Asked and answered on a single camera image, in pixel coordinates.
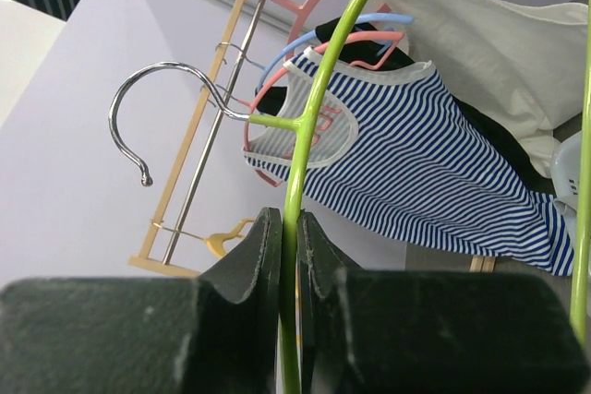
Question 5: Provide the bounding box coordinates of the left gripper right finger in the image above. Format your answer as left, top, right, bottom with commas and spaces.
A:
297, 212, 590, 393

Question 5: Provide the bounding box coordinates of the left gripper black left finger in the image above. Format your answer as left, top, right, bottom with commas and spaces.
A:
1, 208, 282, 393

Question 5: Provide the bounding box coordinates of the yellow hanger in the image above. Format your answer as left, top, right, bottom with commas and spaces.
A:
151, 219, 254, 258

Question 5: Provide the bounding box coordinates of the pink wavy hanger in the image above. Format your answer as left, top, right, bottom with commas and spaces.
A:
244, 30, 404, 187

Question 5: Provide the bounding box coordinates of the blue striped tank top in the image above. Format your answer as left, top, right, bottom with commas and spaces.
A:
242, 52, 578, 278

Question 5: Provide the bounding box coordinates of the lime green hanger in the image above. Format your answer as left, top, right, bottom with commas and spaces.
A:
108, 0, 591, 394

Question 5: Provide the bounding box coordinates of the white tank top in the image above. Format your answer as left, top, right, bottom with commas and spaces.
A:
372, 0, 588, 178

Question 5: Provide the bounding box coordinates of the light blue hanger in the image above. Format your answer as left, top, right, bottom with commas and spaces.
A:
255, 12, 414, 93

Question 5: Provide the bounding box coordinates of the wooden clothes rack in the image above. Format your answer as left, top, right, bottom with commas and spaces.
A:
127, 0, 285, 279

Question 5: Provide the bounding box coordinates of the white plastic basket centre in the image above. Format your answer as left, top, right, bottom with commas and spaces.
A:
550, 131, 582, 217

